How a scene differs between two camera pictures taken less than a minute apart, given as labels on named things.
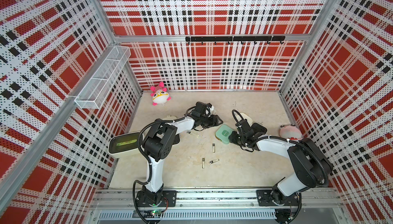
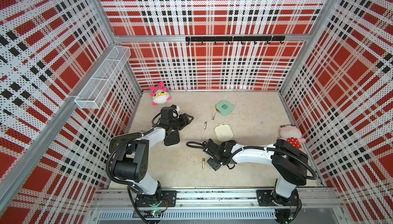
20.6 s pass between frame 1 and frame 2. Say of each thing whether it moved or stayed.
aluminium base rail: stayed
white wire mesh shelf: stayed
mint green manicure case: moved
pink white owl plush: stayed
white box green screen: stayed
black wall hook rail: stayed
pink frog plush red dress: stayed
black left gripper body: moved
